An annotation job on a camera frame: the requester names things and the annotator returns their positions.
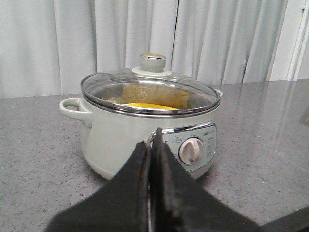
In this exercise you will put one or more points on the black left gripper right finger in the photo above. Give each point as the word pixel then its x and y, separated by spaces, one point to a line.
pixel 180 204

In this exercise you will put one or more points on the white vertical pole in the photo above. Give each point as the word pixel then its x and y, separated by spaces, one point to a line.
pixel 300 44

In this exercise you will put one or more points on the white pleated curtain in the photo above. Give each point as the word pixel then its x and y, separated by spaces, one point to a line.
pixel 48 46

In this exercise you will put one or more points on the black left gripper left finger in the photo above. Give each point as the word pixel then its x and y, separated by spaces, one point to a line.
pixel 119 206

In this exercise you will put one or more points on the pale green electric cooking pot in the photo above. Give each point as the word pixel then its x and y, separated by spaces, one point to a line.
pixel 109 137

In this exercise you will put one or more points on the glass pot lid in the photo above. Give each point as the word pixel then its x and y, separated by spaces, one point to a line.
pixel 150 82

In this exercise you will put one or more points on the yellow toy corn cob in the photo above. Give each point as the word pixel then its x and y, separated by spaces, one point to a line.
pixel 149 106

